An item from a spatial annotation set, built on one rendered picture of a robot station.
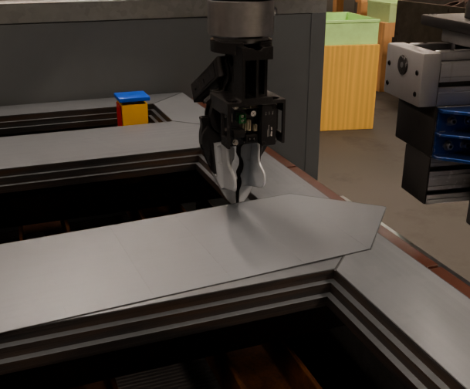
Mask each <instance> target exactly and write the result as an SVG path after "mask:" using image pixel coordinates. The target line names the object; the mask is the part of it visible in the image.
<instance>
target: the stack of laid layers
mask: <svg viewBox="0 0 470 389"><path fill-rule="evenodd" d="M116 123H117V108H116V107H109V108H99V109H90V110H72V111H63V112H52V113H34V114H25V115H15V116H6V117H0V134H14V133H23V132H32V131H41V130H57V129H65V128H74V127H90V126H99V125H107V124H116ZM192 170H197V171H198V173H199V174H200V175H201V176H202V177H203V178H204V179H205V180H206V181H207V182H208V183H209V184H210V185H211V186H212V187H213V188H214V189H215V190H216V191H217V192H218V193H219V194H220V195H221V196H222V197H223V198H224V199H225V200H226V201H227V202H228V203H229V204H231V203H230V202H229V201H228V200H227V199H226V198H225V196H224V195H223V194H222V192H221V190H220V188H219V186H218V184H217V182H216V180H215V178H214V176H213V174H212V172H211V170H210V168H209V166H208V164H207V161H206V160H205V157H204V155H203V153H202V151H201V148H195V149H187V150H179V151H166V152H159V153H152V154H138V155H131V156H123V157H110V158H103V159H96V160H88V161H75V162H67V163H60V164H47V165H39V166H32V167H19V168H11V169H4V170H0V194H1V193H8V192H15V191H27V190H33V189H40V188H52V187H59V186H65V185H72V184H84V183H90V182H98V181H109V180H116V179H122V178H135V177H141V176H148V175H155V174H166V173H173V172H180V171H192ZM342 258H343V256H340V257H336V258H333V259H327V260H323V261H319V262H313V263H310V264H306V265H302V266H297V267H292V268H289V269H284V270H279V271H276V272H270V273H266V274H263V275H260V276H253V277H250V278H246V279H240V280H237V281H233V282H227V283H223V284H219V285H216V286H209V287H206V288H202V289H196V290H192V291H189V292H185V293H178V294H175V295H171V296H165V297H161V298H158V299H152V300H148V301H144V302H141V303H135V304H130V305H127V306H121V307H117V308H113V309H110V310H104V311H99V312H96V313H90V314H86V315H82V316H76V317H73V318H69V319H65V320H59V321H56V322H51V323H46V324H42V325H38V326H32V327H28V328H25V329H21V330H15V331H11V332H7V333H1V334H0V375H3V374H9V373H13V372H17V371H21V370H28V369H32V368H35V367H42V366H45V365H50V364H56V363H60V362H64V361H68V360H75V359H79V358H82V357H89V356H93V355H97V354H101V353H107V352H111V351H115V350H122V349H126V348H130V347H136V346H140V345H144V344H148V343H154V342H158V341H162V340H169V339H173V338H177V337H183V336H187V335H191V334H195V333H202V332H205V331H209V330H216V329H220V328H224V327H227V326H234V325H239V324H242V323H249V322H252V321H256V320H263V319H267V318H271V317H275V316H281V315H286V314H289V313H296V312H300V311H303V310H311V309H314V308H318V307H322V306H328V307H329V308H330V310H331V311H332V312H333V313H334V314H335V315H336V316H337V317H338V318H339V319H340V320H341V321H342V322H343V323H344V324H345V325H346V326H347V327H348V329H349V330H350V331H351V332H352V333H353V334H354V335H355V336H356V337H357V338H358V339H359V340H360V341H361V342H362V343H363V344H364V345H365V346H366V347H367V349H368V350H369V351H370V352H371V353H372V354H373V355H374V356H375V357H376V358H377V359H378V360H379V361H380V362H381V363H382V364H383V365H384V366H385V367H386V368H387V369H388V370H389V371H390V372H391V373H392V374H393V375H394V376H395V377H396V378H397V379H398V380H399V381H400V382H401V383H402V384H403V385H404V387H405V388H406V389H464V388H463V386H461V385H460V384H459V383H458V382H457V381H456V380H455V379H454V378H453V377H451V376H450V375H449V374H448V373H447V372H446V371H445V370H444V369H443V368H441V367H440V366H439V365H438V364H437V363H436V362H435V361H434V360H432V359H431V358H430V357H429V356H428V355H427V354H426V353H425V352H424V351H423V350H422V349H421V348H420V347H419V346H418V345H417V344H416V343H414V342H413V341H412V340H411V339H410V338H409V337H408V336H406V335H405V334H404V333H403V332H402V331H401V330H400V329H399V328H398V327H396V326H395V325H394V324H393V323H392V322H391V321H390V320H389V319H388V318H387V317H386V316H385V315H384V314H383V313H382V312H381V311H379V310H378V309H377V308H376V307H375V306H374V305H373V304H372V303H370V302H369V301H368V300H367V299H366V298H365V297H364V296H363V295H362V294H360V293H359V292H358V291H357V290H356V289H355V288H354V287H353V286H351V285H350V284H349V283H348V282H347V281H346V280H345V279H344V278H343V277H342V276H341V275H340V274H339V273H338V272H337V271H336V268H337V266H338V265H339V264H340V262H341V260H342Z"/></svg>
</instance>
